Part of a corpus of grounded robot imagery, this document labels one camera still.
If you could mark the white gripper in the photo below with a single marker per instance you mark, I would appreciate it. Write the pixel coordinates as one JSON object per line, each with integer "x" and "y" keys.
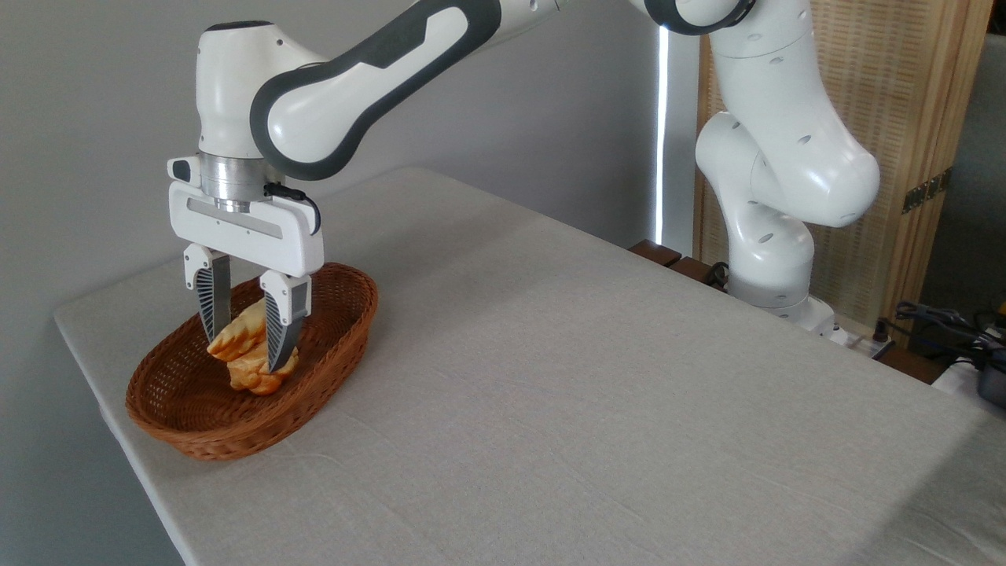
{"x": 236, "y": 232}

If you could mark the long braided bread loaf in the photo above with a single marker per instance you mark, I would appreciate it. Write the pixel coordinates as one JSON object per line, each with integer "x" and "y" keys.
{"x": 247, "y": 330}

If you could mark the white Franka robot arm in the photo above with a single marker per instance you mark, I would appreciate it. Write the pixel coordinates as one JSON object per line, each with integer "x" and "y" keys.
{"x": 786, "y": 157}

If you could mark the round bread roll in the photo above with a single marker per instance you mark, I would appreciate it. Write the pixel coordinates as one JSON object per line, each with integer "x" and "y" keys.
{"x": 255, "y": 382}

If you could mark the brown wicker basket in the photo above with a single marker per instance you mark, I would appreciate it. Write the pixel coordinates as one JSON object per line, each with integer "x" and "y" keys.
{"x": 196, "y": 428}

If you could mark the light grey tablecloth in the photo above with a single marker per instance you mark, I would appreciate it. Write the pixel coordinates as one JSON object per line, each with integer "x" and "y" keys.
{"x": 589, "y": 432}

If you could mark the white base connector block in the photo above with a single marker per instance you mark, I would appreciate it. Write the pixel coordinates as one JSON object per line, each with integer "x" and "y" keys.
{"x": 853, "y": 338}

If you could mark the metal screen hinge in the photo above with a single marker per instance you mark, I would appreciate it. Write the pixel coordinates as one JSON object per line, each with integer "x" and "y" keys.
{"x": 927, "y": 191}

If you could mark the wooden bamboo folding screen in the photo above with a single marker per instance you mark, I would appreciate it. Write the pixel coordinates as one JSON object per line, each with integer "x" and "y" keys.
{"x": 904, "y": 79}

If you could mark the dark grey device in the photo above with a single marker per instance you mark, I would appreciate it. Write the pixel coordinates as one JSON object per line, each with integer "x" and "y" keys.
{"x": 994, "y": 384}

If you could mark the dark brown wooden frame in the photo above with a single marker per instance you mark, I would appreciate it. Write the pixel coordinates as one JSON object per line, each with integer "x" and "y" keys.
{"x": 656, "y": 252}

